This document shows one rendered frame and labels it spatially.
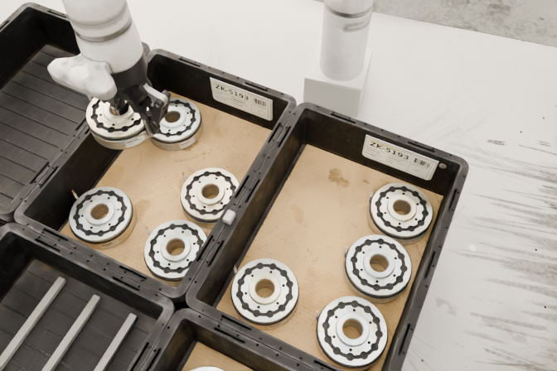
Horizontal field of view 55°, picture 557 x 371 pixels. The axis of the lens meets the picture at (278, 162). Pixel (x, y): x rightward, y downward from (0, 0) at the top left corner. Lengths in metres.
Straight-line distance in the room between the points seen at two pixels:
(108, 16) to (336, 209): 0.49
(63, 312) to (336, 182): 0.49
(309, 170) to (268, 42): 0.48
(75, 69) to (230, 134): 0.40
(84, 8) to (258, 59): 0.73
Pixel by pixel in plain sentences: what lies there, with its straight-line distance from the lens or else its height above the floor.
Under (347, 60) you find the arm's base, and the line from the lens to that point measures 1.11.
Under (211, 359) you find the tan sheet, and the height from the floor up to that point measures 0.83.
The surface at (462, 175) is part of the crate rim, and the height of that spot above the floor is 0.93.
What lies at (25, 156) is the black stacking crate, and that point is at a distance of 1.09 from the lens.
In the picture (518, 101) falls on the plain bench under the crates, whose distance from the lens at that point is 1.34.
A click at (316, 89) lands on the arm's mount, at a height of 0.76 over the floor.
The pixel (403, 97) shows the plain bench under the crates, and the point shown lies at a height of 0.70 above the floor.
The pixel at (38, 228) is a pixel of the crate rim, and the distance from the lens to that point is 0.88.
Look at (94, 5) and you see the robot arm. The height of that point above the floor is 1.25.
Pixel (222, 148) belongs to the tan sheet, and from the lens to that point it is 1.00.
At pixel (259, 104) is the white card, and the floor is 0.89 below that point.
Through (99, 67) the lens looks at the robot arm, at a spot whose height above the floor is 1.17.
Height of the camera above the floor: 1.65
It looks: 57 degrees down
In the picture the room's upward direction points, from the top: 1 degrees counter-clockwise
